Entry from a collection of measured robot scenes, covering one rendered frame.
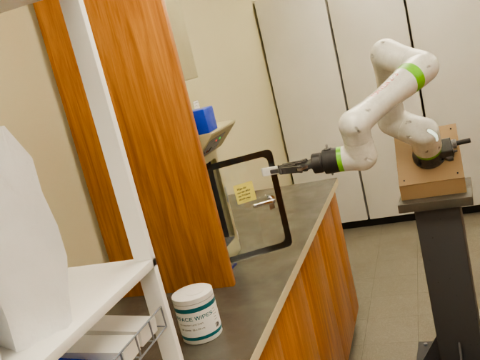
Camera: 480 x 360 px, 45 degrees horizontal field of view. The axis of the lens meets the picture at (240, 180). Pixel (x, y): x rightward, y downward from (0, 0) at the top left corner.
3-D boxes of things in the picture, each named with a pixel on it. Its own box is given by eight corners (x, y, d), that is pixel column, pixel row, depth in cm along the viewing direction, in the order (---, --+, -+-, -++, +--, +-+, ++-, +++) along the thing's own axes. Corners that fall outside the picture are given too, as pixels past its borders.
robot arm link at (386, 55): (388, 115, 272) (380, 27, 231) (419, 128, 263) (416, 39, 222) (373, 133, 268) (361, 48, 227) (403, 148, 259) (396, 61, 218)
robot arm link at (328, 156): (340, 176, 207) (343, 170, 216) (333, 145, 205) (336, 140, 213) (323, 179, 209) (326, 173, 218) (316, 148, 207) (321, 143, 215)
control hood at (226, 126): (188, 164, 215) (181, 138, 213) (216, 146, 245) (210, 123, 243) (216, 159, 212) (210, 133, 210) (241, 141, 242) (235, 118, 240)
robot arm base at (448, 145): (468, 131, 265) (466, 125, 260) (474, 160, 258) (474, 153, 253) (410, 144, 273) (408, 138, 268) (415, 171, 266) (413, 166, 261)
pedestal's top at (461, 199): (471, 184, 280) (471, 176, 279) (473, 205, 251) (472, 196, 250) (404, 193, 292) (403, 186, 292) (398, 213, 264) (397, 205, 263)
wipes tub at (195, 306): (176, 346, 178) (164, 302, 175) (191, 326, 190) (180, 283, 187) (215, 343, 174) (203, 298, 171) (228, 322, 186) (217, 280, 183)
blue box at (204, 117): (184, 138, 214) (178, 114, 213) (194, 133, 224) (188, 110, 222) (209, 133, 211) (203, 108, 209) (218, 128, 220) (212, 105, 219)
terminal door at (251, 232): (218, 266, 225) (193, 168, 217) (293, 245, 229) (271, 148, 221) (219, 266, 224) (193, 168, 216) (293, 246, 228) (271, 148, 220)
